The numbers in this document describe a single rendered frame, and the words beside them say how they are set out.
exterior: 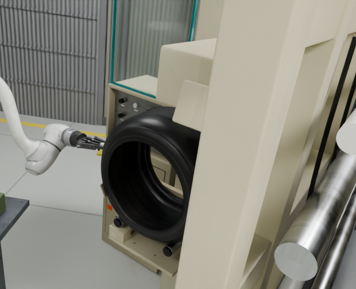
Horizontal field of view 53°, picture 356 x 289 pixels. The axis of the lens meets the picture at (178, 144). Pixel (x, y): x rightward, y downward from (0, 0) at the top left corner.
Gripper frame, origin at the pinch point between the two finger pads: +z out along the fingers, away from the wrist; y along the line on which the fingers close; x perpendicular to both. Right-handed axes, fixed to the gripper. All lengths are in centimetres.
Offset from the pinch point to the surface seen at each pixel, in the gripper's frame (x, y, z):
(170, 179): 40, 54, -2
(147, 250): 43, -6, 27
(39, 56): -4, 171, -280
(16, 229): 102, 18, -123
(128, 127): -16.9, -10.5, 23.8
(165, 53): -50, -35, 59
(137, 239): 41.6, -3.3, 19.2
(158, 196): 27.1, 14.4, 18.8
